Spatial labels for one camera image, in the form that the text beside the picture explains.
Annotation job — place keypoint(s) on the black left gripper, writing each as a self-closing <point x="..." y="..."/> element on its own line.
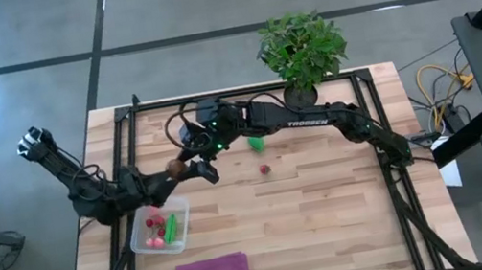
<point x="143" y="189"/>

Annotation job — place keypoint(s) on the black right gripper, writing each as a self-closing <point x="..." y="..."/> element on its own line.
<point x="213" y="127"/>

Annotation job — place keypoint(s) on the brown toy kiwi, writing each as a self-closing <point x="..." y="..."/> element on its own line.
<point x="176" y="167"/>

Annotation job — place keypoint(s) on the pink toy radish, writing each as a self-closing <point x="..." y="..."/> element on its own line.
<point x="153" y="211"/>

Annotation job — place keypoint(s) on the red toy strawberry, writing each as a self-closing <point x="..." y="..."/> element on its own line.
<point x="264" y="169"/>
<point x="159" y="220"/>

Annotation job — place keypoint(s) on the dark red toy cherry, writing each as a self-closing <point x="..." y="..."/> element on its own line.
<point x="149" y="223"/>

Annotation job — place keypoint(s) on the small pink toy fruit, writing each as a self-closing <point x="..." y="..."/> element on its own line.
<point x="149" y="242"/>
<point x="158" y="243"/>

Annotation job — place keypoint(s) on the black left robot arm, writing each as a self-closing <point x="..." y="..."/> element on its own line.
<point x="85" y="193"/>

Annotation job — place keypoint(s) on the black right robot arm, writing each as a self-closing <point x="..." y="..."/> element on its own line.
<point x="306" y="115"/>

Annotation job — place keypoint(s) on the clear plastic tupperware container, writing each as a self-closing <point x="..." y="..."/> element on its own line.
<point x="181" y="210"/>

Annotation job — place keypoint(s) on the green toy pepper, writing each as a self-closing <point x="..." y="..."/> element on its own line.
<point x="256" y="144"/>

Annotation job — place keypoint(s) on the black plant pot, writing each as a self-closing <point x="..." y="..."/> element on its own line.
<point x="300" y="96"/>

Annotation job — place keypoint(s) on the green leafy plant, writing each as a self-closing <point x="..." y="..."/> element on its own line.
<point x="300" y="48"/>

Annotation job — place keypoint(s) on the white paper sheet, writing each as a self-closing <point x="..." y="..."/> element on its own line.
<point x="451" y="174"/>

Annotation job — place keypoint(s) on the black power strip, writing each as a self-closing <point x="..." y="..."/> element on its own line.
<point x="452" y="118"/>

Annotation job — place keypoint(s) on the black aluminium table frame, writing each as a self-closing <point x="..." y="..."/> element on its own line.
<point x="158" y="104"/>

